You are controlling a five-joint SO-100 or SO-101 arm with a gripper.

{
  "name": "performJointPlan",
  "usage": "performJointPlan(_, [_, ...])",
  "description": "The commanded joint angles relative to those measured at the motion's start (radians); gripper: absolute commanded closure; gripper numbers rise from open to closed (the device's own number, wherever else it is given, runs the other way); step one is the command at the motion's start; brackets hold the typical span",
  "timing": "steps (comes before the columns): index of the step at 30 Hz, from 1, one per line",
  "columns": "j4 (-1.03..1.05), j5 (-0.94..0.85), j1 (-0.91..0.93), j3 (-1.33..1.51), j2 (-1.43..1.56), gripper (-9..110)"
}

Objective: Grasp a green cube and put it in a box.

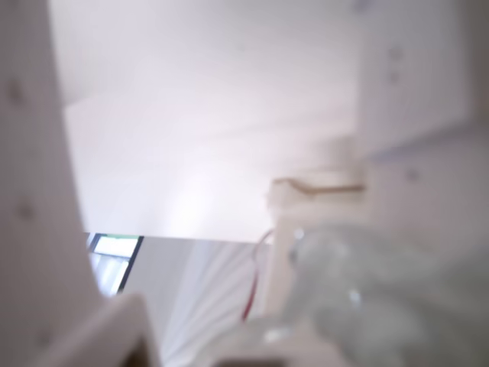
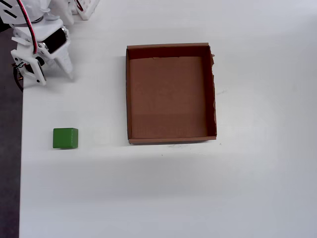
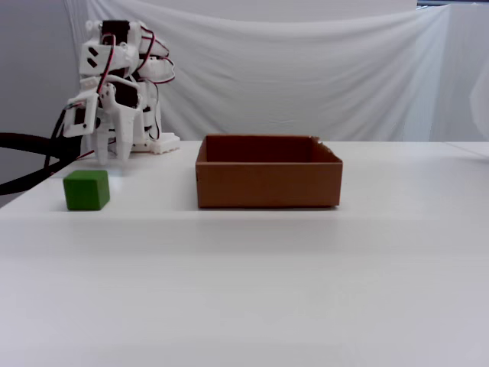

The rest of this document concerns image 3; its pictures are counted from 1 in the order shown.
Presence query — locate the thin black camera cable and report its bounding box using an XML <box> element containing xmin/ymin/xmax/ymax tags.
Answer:
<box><xmin>43</xmin><ymin>108</ymin><xmax>70</xmax><ymax>169</ymax></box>

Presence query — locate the thick black cable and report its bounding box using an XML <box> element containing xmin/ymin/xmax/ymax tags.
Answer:
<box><xmin>0</xmin><ymin>132</ymin><xmax>83</xmax><ymax>161</ymax></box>
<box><xmin>0</xmin><ymin>158</ymin><xmax>76</xmax><ymax>196</ymax></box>

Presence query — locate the brown cardboard box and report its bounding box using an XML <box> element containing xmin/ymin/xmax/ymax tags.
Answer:
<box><xmin>195</xmin><ymin>134</ymin><xmax>344</xmax><ymax>209</ymax></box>

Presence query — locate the white cloth backdrop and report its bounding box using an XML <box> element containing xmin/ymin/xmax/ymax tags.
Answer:
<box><xmin>72</xmin><ymin>0</ymin><xmax>489</xmax><ymax>154</ymax></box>

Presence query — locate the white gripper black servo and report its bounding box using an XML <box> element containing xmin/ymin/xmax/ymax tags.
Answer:
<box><xmin>94</xmin><ymin>77</ymin><xmax>144</xmax><ymax>166</ymax></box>

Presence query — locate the green cube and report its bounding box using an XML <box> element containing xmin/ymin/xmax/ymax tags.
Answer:
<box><xmin>63</xmin><ymin>170</ymin><xmax>111</xmax><ymax>212</ymax></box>

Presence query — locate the red gripper servo wire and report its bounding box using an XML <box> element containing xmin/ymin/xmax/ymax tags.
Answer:
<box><xmin>98</xmin><ymin>33</ymin><xmax>118</xmax><ymax>95</ymax></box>

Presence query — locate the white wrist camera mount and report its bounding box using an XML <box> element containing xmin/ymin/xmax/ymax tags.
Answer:
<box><xmin>62</xmin><ymin>93</ymin><xmax>99</xmax><ymax>138</ymax></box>

